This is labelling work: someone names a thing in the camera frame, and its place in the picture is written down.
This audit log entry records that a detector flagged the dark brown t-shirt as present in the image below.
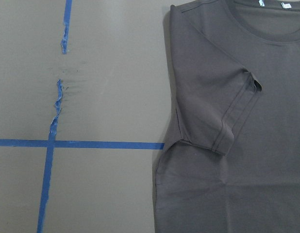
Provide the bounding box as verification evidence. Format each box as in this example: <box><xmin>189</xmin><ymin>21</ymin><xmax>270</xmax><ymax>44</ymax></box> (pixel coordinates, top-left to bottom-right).
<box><xmin>154</xmin><ymin>0</ymin><xmax>300</xmax><ymax>233</ymax></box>

